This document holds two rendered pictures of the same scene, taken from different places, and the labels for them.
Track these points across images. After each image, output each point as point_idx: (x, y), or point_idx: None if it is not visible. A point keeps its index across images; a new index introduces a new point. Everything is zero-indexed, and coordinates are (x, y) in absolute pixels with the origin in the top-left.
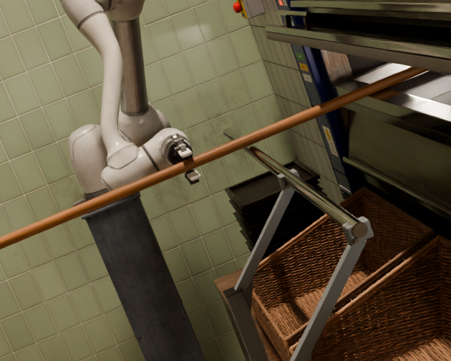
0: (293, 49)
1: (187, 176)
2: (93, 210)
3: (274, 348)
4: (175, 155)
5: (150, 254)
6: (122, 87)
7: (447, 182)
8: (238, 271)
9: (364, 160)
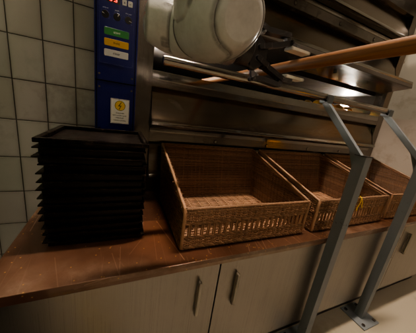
0: (102, 23)
1: (291, 76)
2: None
3: (245, 242)
4: (265, 47)
5: None
6: None
7: (271, 125)
8: (2, 267)
9: (180, 122)
